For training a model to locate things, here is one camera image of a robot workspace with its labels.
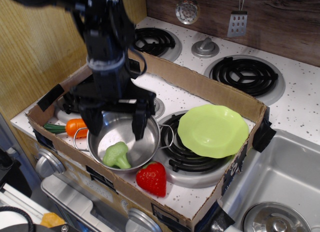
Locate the silver oven knob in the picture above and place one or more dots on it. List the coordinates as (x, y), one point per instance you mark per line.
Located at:
(47, 164)
(140, 222)

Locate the hanging silver skimmer ladle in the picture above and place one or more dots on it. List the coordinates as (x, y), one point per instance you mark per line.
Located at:
(187, 11)

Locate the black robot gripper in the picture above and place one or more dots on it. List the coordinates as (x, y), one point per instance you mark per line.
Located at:
(113, 90)

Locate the stainless steel sink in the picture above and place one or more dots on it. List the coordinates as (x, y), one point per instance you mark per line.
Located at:
(286, 171)

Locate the black burner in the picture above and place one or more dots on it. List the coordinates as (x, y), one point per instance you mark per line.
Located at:
(158, 42)
(183, 167)
(254, 76)
(66, 107)

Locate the orange toy carrot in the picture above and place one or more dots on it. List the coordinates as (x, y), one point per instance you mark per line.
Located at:
(73, 128)

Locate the yellow sponge piece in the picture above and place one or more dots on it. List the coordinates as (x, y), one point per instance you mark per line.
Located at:
(51, 219)

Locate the brown cardboard fence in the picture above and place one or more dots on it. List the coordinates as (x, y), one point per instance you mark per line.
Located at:
(180, 89)

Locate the front right black burner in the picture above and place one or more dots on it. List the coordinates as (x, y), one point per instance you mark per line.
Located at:
(183, 167)

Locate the green toy broccoli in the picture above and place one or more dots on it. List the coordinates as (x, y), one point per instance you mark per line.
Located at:
(115, 155)

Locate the left silver oven knob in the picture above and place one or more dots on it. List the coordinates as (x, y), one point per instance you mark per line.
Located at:
(47, 164)

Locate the back right black burner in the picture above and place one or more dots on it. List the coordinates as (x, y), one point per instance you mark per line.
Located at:
(254, 76)

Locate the hanging silver slotted spatula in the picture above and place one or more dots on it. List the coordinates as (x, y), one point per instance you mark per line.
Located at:
(238, 21)

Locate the stainless steel pan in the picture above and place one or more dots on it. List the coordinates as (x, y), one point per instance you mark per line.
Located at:
(117, 127)

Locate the red toy strawberry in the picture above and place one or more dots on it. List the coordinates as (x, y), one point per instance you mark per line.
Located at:
(153, 179)

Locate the grey back stove knob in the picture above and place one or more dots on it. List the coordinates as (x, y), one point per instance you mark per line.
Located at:
(205, 48)

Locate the front left black burner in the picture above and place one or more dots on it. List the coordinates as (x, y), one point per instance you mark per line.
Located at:
(66, 107)

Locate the back left black burner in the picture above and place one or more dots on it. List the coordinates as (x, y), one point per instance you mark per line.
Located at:
(158, 42)

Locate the silver oven door handle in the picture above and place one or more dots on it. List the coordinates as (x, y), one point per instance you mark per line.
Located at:
(76, 207)

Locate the grey centre stove knob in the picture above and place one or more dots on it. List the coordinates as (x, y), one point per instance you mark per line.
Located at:
(159, 108)

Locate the grey stove knob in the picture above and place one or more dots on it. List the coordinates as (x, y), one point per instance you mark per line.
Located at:
(205, 48)
(159, 108)

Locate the right silver oven knob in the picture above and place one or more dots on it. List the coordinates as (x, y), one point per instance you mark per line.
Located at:
(140, 222)

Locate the light green plastic plate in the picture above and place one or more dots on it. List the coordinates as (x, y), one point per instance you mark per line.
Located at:
(213, 131)

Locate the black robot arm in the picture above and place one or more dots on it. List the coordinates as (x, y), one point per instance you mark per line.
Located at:
(109, 35)

